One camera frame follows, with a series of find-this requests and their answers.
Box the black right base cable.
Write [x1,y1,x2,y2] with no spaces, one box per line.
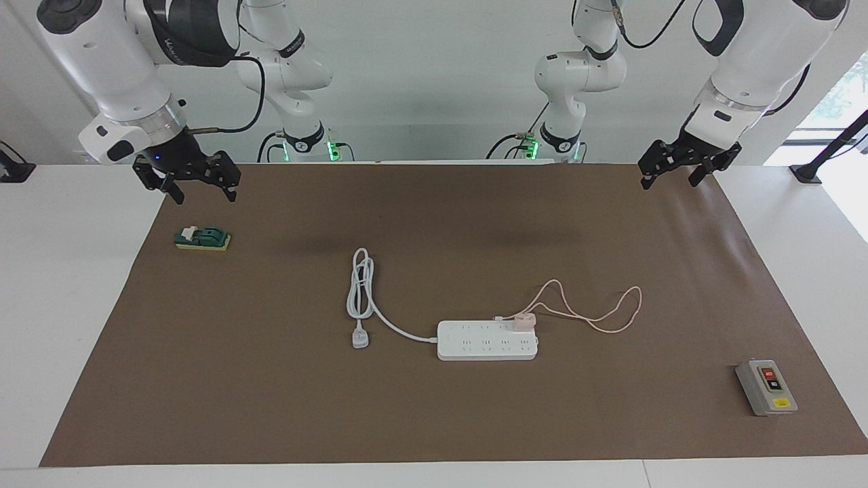
[258,131,289,163]

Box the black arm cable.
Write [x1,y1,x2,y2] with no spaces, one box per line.
[183,56,267,135]
[607,0,812,117]

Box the grey push-button switch box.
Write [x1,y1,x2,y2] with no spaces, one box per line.
[736,359,799,417]

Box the black left base cable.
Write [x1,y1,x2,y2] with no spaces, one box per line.
[485,102,550,161]

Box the brown table mat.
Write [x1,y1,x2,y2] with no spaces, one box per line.
[39,163,868,467]

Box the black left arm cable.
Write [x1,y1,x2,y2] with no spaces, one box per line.
[607,0,812,117]

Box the green knife switch yellow base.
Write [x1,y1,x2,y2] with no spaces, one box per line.
[174,225,232,252]

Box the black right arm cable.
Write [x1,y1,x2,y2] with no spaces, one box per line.
[183,56,267,135]

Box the pink charging cable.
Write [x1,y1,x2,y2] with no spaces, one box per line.
[494,279,643,334]

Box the black clamp stand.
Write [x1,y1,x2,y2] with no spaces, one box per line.
[789,110,868,185]
[0,141,36,184]

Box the black base cable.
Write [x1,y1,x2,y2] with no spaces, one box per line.
[258,131,289,163]
[485,102,550,161]

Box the white power strip with cord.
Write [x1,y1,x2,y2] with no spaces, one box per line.
[347,247,540,362]

